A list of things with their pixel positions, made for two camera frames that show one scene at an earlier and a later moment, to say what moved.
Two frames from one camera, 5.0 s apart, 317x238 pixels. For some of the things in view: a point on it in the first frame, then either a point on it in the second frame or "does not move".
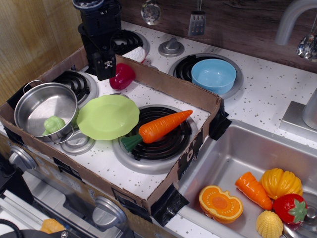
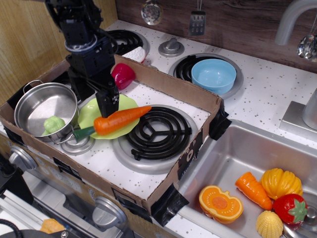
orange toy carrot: [157, 129] -> [112, 123]
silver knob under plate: [77, 144] does not move
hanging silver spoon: [307, 47] does not move
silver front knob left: [23, 159] does not move
